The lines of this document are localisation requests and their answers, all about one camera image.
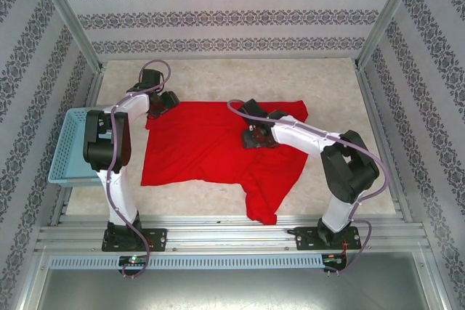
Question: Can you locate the red t-shirt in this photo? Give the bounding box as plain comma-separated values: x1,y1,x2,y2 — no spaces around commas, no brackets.
140,99,310,226

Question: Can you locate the light blue plastic basket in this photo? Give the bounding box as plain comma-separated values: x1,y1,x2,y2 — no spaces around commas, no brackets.
47,107,110,184

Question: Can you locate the small circuit board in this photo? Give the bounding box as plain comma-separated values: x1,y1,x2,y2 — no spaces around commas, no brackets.
322,253,349,275
116,254,153,277

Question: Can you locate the grey metal sheet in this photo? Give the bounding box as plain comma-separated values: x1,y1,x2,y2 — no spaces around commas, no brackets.
36,268,437,310

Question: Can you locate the aluminium side rail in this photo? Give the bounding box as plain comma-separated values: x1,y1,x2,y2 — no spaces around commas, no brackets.
354,66,415,224
49,68,108,227

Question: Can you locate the aluminium rail beam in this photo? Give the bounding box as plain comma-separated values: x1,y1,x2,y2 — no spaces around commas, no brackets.
34,215,433,255

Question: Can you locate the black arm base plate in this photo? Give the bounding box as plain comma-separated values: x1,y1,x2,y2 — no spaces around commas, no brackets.
101,228,168,253
294,226,363,252

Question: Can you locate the grey slotted cable duct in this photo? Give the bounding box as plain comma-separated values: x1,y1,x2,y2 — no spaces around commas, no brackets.
49,254,324,270

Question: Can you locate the aluminium frame post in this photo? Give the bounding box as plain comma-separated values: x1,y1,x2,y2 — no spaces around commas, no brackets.
28,0,106,73
355,0,426,71

